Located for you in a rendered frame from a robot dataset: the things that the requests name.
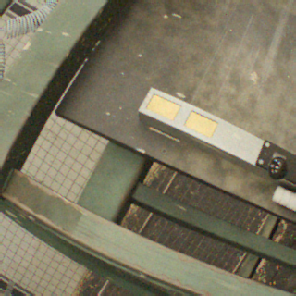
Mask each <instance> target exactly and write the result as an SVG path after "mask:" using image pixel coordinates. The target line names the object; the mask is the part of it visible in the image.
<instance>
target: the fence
mask: <svg viewBox="0 0 296 296"><path fill-rule="evenodd" d="M154 95H156V96H158V97H161V98H164V99H167V100H168V101H170V102H171V103H174V104H176V105H179V106H180V110H179V112H178V114H177V115H176V117H175V118H174V120H171V119H169V118H166V117H163V116H162V115H159V114H157V113H154V112H152V111H150V110H148V109H146V107H147V105H148V104H150V102H151V100H152V98H153V96H154ZM191 111H192V112H195V113H196V114H198V115H200V116H203V117H205V118H207V119H209V120H213V121H214V122H216V123H217V127H216V131H215V133H214V135H213V136H212V138H210V137H208V136H205V135H203V134H201V133H198V132H197V131H195V130H193V129H190V128H188V127H186V126H184V125H185V124H186V122H187V120H188V118H189V115H190V113H191ZM139 120H140V121H141V122H145V123H147V124H149V125H151V126H154V127H155V128H157V129H159V130H162V131H163V132H167V133H170V134H172V135H174V136H175V137H177V138H180V139H182V140H183V141H185V142H188V143H191V144H193V145H196V146H198V147H199V148H201V149H203V150H205V151H206V152H208V153H211V154H215V155H216V156H218V157H220V158H222V159H225V160H227V161H229V162H230V163H232V164H233V165H237V166H239V167H241V168H243V169H246V170H248V171H249V172H251V173H254V174H255V175H257V176H259V177H262V178H263V179H267V180H268V181H270V182H273V183H275V184H276V185H278V186H280V187H284V188H285V190H289V191H291V192H293V193H296V185H294V184H291V183H290V182H289V181H286V180H284V179H282V180H277V181H274V180H273V179H271V178H270V177H269V174H268V171H267V170H264V169H262V168H260V167H259V166H256V165H255V162H256V160H257V158H258V155H259V153H260V151H261V148H262V145H263V144H264V141H262V140H261V139H259V138H257V137H255V136H254V135H252V134H251V133H248V132H246V131H244V130H243V129H240V128H238V127H236V126H234V125H231V124H229V123H227V122H226V121H224V120H222V119H220V118H218V117H215V116H213V115H212V114H209V113H207V112H204V111H202V110H201V109H199V108H197V107H194V106H193V105H189V104H187V103H186V102H184V101H181V100H179V99H176V98H174V97H172V96H170V95H168V94H166V93H164V92H159V91H158V90H155V89H153V88H152V89H151V90H150V91H149V92H148V94H147V96H146V97H145V98H144V100H143V104H142V105H141V107H140V109H139Z"/></svg>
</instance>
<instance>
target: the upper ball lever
mask: <svg viewBox="0 0 296 296"><path fill-rule="evenodd" d="M286 159H287V158H286V156H284V155H283V154H279V153H277V152H275V153H274V155H273V159H272V160H270V163H269V164H268V166H267V171H268V174H269V177H270V178H271V179H273V180H274V181H277V180H282V179H284V178H285V177H286V176H287V174H288V171H289V166H288V162H287V160H286Z"/></svg>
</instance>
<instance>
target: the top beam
mask: <svg viewBox="0 0 296 296"><path fill-rule="evenodd" d="M128 1H129V0H60V1H59V3H57V5H55V7H54V9H53V10H52V11H51V12H50V13H49V15H48V16H47V17H46V18H45V19H44V22H43V23H42V24H41V25H40V27H39V28H38V29H37V30H36V32H35V33H34V34H33V35H32V36H31V39H30V40H29V41H28V42H27V44H26V46H24V48H23V49H22V51H21V52H20V54H19V55H18V57H17V58H16V60H15V62H14V63H13V64H12V66H11V67H10V69H9V70H8V72H7V74H6V75H5V77H4V78H3V80H2V81H1V83H0V199H1V200H3V201H4V200H6V198H4V197H3V196H2V192H1V190H2V188H3V187H4V184H5V182H6V179H7V177H8V175H9V173H10V171H11V169H12V168H13V169H14V168H15V167H17V168H18V170H20V171H21V169H22V168H23V166H24V164H25V162H26V160H27V159H28V155H30V153H31V150H32V147H33V145H35V142H36V141H37V140H38V137H39V135H40V134H41V131H42V130H43V128H44V125H45V124H46V122H47V121H48V118H49V117H50V116H51V115H52V112H53V110H55V108H56V104H57V103H58V102H59V100H60V99H61V97H62V95H63V93H64V92H65V91H66V89H67V87H68V86H69V84H70V82H71V81H72V80H73V78H74V77H75V76H76V73H77V71H78V70H79V69H80V67H81V66H82V64H83V63H84V61H85V59H86V58H87V57H88V55H89V54H90V53H91V51H92V49H93V48H94V47H95V45H96V44H97V43H98V41H100V39H101V37H102V35H103V34H104V33H105V31H106V30H107V29H108V28H109V26H110V24H111V23H112V22H113V21H114V19H116V16H117V15H118V14H119V13H120V11H121V9H122V8H123V7H124V6H125V5H126V4H127V3H128Z"/></svg>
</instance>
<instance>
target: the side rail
mask: <svg viewBox="0 0 296 296"><path fill-rule="evenodd" d="M2 196H3V197H4V198H6V199H7V200H8V201H10V202H11V203H12V204H14V209H15V210H16V211H17V212H18V213H20V214H23V215H24V216H25V217H27V218H28V219H29V220H31V221H32V222H34V223H37V224H38V225H39V226H41V227H42V228H44V229H46V230H47V231H50V232H52V233H54V234H55V235H56V236H57V237H59V238H61V239H62V240H64V241H68V242H69V243H71V244H73V245H74V246H75V247H78V248H80V249H82V250H83V251H85V252H86V253H90V254H91V255H93V256H95V257H97V258H100V259H102V260H103V261H105V262H108V263H109V264H111V265H114V266H116V267H117V268H119V269H122V270H124V271H126V272H129V273H131V274H132V275H135V276H137V277H140V278H142V279H146V280H147V281H150V282H151V283H154V284H155V285H158V286H160V287H163V288H167V289H168V290H173V291H175V292H177V293H180V294H182V295H185V296H296V295H295V294H293V293H290V292H286V291H284V290H280V289H276V288H274V287H271V286H269V285H266V284H264V283H261V282H259V281H256V280H252V279H249V278H246V277H243V276H240V275H237V274H234V273H232V272H229V271H227V270H225V269H223V268H220V267H217V266H215V265H209V264H208V263H206V262H202V261H201V260H198V259H196V258H193V257H190V256H188V255H186V254H184V253H180V252H179V251H175V250H174V249H170V248H168V247H167V246H164V245H163V244H160V243H157V242H155V241H153V240H149V239H147V238H145V237H143V236H141V235H139V234H138V233H134V232H132V231H130V230H129V229H127V228H123V227H121V226H120V225H118V224H117V223H115V222H111V221H109V220H108V219H105V218H103V217H102V216H99V215H97V214H95V213H93V212H91V211H90V210H88V209H86V208H84V207H83V206H81V205H79V204H78V203H74V202H72V201H70V199H68V198H66V197H65V196H63V195H61V194H60V193H58V192H56V191H52V190H50V189H49V188H47V187H46V186H44V185H43V184H42V183H41V182H39V181H36V180H35V179H33V178H31V177H30V176H28V175H27V174H24V173H22V172H21V171H20V170H18V169H17V168H14V172H13V175H12V176H11V179H10V180H9V182H8V184H7V185H6V189H5V190H4V193H2Z"/></svg>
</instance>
